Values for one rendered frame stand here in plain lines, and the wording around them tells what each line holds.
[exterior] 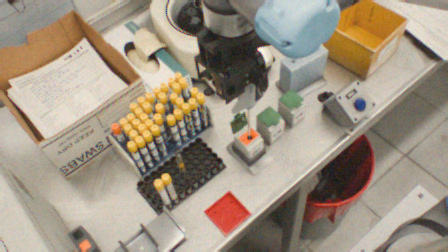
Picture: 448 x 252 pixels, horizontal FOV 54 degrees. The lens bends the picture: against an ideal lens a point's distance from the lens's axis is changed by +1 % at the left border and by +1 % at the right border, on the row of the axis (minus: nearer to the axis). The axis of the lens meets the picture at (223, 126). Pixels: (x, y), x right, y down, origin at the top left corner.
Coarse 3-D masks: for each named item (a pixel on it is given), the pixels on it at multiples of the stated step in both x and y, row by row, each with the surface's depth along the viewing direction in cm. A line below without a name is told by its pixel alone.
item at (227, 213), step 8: (216, 200) 88; (224, 200) 89; (232, 200) 89; (208, 208) 87; (216, 208) 88; (224, 208) 88; (232, 208) 88; (240, 208) 88; (208, 216) 87; (216, 216) 87; (224, 216) 87; (232, 216) 87; (240, 216) 87; (248, 216) 86; (216, 224) 86; (224, 224) 86; (232, 224) 86; (240, 224) 86; (224, 232) 85
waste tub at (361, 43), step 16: (368, 0) 104; (352, 16) 108; (368, 16) 107; (384, 16) 103; (400, 16) 100; (336, 32) 99; (352, 32) 111; (368, 32) 110; (384, 32) 106; (400, 32) 100; (336, 48) 103; (352, 48) 99; (368, 48) 95; (384, 48) 98; (352, 64) 102; (368, 64) 99
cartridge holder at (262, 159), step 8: (232, 144) 95; (232, 152) 94; (240, 152) 91; (264, 152) 92; (240, 160) 92; (248, 160) 90; (256, 160) 91; (264, 160) 92; (272, 160) 93; (248, 168) 91; (256, 168) 91
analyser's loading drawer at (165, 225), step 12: (168, 216) 84; (144, 228) 80; (156, 228) 83; (168, 228) 82; (180, 228) 80; (120, 240) 79; (132, 240) 81; (144, 240) 82; (156, 240) 81; (168, 240) 81; (180, 240) 81
